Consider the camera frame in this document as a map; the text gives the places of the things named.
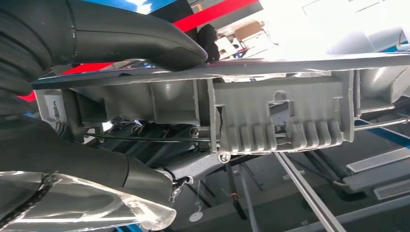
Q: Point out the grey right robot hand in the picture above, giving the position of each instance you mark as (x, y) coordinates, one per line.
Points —
(80, 166)

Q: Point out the blue metal shelf rack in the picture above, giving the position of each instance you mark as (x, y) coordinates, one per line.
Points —
(128, 4)

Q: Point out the clear plastic cover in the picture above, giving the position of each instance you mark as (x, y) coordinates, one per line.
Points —
(144, 214)

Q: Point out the white ceiling detector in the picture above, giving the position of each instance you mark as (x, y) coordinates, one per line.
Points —
(196, 217)

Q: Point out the red barrier tape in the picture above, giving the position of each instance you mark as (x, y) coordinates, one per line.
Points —
(217, 12)

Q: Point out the silver metal rod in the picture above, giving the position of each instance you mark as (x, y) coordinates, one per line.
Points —
(307, 192)

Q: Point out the ceiling light panel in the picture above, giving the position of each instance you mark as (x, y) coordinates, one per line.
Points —
(378, 160)
(392, 189)

